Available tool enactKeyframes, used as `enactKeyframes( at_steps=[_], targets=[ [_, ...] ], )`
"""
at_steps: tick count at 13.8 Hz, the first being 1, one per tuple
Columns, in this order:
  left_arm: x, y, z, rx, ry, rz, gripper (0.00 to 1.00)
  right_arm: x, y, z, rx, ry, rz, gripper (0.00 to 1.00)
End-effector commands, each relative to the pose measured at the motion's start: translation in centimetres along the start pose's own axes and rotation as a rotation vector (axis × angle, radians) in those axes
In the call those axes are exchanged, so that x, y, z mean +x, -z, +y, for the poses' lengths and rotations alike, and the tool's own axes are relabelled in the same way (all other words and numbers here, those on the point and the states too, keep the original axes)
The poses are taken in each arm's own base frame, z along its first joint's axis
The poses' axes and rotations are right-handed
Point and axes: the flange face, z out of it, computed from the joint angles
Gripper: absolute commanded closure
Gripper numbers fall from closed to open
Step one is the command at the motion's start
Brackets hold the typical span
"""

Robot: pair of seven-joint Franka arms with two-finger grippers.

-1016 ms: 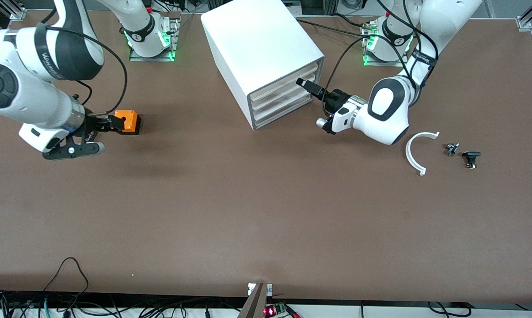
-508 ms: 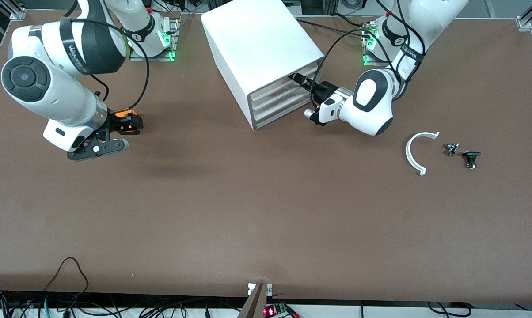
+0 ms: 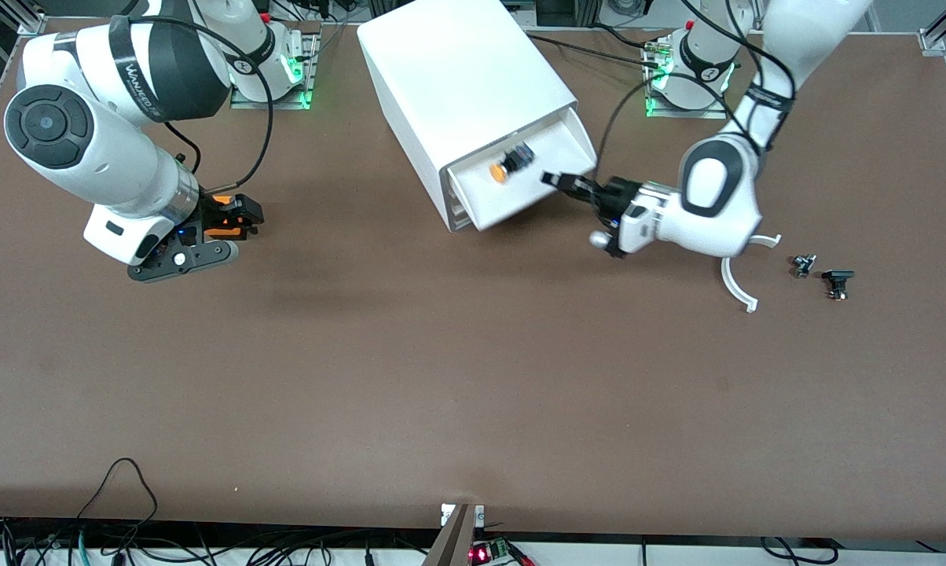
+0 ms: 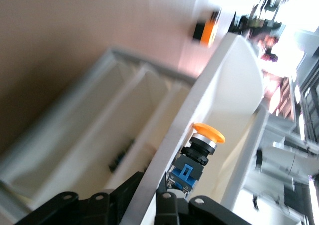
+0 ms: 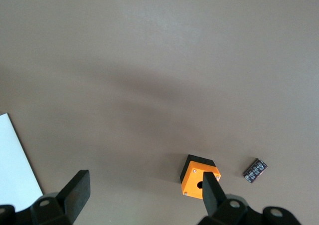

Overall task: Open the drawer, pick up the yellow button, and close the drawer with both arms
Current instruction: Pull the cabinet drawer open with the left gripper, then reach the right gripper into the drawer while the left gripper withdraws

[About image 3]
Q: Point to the circuit board with red light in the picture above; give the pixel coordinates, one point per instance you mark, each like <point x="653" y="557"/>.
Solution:
<point x="493" y="553"/>

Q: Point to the small grey black component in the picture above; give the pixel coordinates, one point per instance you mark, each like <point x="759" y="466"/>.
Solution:
<point x="803" y="265"/>

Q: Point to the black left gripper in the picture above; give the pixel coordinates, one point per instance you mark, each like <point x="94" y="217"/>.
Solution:
<point x="616" y="195"/>

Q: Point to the small black contact block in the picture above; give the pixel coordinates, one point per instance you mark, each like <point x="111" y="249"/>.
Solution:
<point x="837" y="279"/>

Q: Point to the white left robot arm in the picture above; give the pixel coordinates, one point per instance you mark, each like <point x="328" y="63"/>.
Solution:
<point x="744" y="212"/>

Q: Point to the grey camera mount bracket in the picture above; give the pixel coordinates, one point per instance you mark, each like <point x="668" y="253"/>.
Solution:
<point x="453" y="538"/>

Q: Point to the white curved plastic arc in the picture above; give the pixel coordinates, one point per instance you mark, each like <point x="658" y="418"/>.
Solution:
<point x="736" y="292"/>

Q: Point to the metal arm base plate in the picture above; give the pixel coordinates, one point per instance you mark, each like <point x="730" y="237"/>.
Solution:
<point x="309" y="71"/>
<point x="654" y="106"/>

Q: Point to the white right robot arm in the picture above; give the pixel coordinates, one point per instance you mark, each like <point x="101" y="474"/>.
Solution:
<point x="111" y="165"/>

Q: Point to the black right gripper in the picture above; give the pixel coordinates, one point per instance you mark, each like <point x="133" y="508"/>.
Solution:
<point x="208" y="217"/>

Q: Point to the orange push button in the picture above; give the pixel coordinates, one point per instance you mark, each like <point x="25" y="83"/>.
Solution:
<point x="508" y="163"/>

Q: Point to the orange button enclosure box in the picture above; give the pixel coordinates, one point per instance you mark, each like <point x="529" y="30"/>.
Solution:
<point x="223" y="230"/>

